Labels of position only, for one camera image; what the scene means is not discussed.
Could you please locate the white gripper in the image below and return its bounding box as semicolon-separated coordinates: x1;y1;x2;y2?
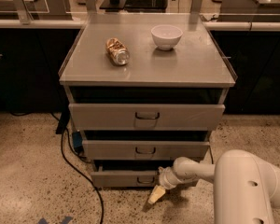
147;167;181;204

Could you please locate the grey drawer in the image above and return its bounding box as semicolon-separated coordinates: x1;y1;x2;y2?
82;140;209;161
69;104;225;131
91;169;159;188

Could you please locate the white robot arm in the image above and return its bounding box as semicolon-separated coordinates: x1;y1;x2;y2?
148;150;280;224

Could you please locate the grey metal drawer cabinet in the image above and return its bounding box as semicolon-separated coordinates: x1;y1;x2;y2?
58;12;239;189

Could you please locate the blue power adapter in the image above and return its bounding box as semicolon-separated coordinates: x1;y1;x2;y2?
72;132;83;152

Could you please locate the white ceramic bowl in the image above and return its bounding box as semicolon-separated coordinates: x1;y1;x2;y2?
151;24;183;50

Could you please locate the black floor cable right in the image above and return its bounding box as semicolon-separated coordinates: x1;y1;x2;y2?
208;147;215;165

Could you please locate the white horizontal rail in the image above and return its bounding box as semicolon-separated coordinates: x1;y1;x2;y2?
0;20;280;32

